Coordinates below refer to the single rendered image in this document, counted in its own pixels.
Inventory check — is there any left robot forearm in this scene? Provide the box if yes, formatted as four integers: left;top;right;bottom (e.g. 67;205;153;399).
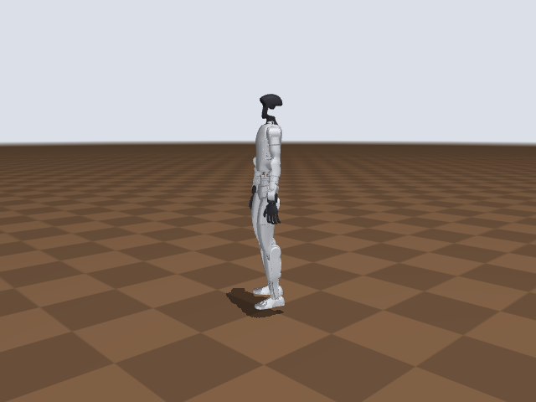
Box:
267;159;281;201

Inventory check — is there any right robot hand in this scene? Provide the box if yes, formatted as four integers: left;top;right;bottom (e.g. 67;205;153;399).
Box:
249;185;256;209

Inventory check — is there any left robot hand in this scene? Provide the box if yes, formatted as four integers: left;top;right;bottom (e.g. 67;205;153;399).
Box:
263;193;281;224

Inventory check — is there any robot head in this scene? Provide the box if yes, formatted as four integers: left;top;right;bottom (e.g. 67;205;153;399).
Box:
260;94;282;125

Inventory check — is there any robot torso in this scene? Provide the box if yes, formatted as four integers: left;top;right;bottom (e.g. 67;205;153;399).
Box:
255;121;282;200

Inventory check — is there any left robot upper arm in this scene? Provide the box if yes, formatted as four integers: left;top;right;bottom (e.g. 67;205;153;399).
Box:
266;126;281;171

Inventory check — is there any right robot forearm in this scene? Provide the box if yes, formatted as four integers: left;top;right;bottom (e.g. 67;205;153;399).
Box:
252;166;263;192

